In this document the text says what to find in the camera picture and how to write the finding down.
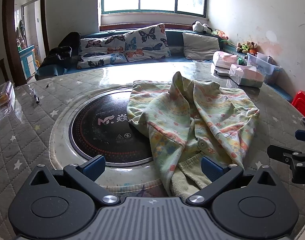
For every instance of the red plastic stool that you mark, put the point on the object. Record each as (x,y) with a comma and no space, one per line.
(303,103)

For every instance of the brown plush toys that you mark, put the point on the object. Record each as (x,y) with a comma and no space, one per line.
(247,47)

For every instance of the white kitchen scale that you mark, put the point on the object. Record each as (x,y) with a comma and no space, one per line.
(221,72)

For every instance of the blue corner sofa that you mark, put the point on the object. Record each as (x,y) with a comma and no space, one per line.
(176,40)

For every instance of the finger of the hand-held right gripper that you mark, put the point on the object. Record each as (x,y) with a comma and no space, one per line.
(303,134)
(282,153)

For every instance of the long butterfly print pillow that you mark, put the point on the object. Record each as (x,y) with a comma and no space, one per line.
(100,52)

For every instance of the clear plastic storage box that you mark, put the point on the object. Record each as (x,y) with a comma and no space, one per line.
(263,66)

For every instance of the blue cabinet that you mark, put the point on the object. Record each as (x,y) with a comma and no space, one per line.
(27,61)

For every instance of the plain grey pillow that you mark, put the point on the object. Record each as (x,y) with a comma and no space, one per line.
(201,46)

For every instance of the brown wooden door frame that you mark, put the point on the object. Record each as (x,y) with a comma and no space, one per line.
(10,35)

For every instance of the pink and green tissue pack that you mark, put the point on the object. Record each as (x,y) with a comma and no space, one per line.
(246,76)

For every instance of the panda plush toy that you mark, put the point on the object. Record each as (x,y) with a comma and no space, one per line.
(200,26)

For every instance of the clear plastic food container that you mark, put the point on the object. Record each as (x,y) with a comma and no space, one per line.
(2,100)

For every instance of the black bag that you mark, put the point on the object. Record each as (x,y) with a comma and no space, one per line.
(63,50)

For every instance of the pale green floral children's jacket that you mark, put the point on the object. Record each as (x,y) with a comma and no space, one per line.
(192,120)

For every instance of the large butterfly print pillow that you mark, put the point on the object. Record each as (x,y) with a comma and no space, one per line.
(147,42)

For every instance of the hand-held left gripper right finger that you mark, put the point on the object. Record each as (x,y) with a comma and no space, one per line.
(211,168)

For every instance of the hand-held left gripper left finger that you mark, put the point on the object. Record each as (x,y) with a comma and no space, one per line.
(93,167)

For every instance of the pink and green plush toy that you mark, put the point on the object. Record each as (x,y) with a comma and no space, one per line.
(221,35)

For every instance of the round black induction cooktop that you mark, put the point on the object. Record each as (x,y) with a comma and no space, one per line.
(102,130)

